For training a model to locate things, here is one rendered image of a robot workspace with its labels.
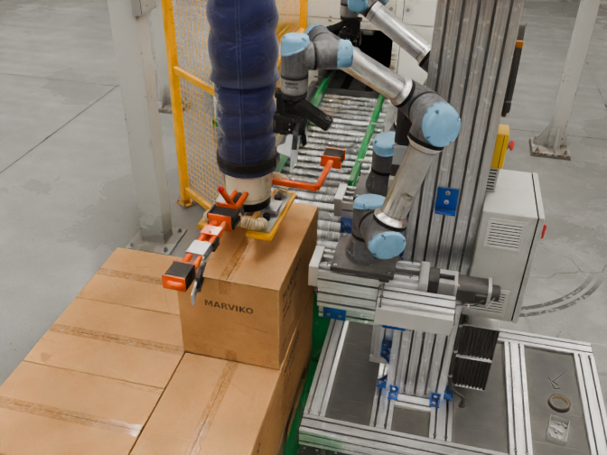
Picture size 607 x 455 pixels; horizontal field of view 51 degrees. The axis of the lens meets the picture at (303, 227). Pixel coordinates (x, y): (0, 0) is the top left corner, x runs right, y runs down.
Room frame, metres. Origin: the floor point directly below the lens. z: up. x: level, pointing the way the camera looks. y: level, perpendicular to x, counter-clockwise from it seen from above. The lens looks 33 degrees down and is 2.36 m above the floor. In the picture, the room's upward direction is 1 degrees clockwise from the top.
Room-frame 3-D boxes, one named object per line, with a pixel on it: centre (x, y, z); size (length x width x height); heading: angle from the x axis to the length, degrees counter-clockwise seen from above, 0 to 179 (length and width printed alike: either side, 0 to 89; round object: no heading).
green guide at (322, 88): (4.01, 0.05, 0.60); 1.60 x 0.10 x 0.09; 168
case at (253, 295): (2.09, 0.20, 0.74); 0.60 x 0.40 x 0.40; 166
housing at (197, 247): (1.65, 0.33, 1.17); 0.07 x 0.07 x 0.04; 75
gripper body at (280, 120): (1.66, 0.04, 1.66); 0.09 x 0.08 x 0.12; 78
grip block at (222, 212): (1.86, 0.28, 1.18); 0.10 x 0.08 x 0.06; 75
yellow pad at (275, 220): (2.08, 0.12, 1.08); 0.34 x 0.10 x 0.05; 165
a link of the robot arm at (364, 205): (1.85, -0.23, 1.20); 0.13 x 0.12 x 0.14; 14
